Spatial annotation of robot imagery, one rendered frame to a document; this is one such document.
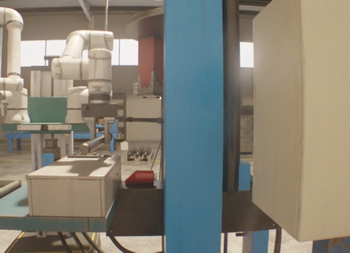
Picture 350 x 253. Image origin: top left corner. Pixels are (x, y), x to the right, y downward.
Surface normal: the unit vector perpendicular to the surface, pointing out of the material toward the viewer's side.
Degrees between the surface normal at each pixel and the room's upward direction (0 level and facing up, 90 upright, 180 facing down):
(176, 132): 90
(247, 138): 90
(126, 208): 90
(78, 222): 90
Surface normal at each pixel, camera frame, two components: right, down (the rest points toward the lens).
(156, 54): 0.86, 0.01
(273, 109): -1.00, 0.00
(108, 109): 0.07, 0.04
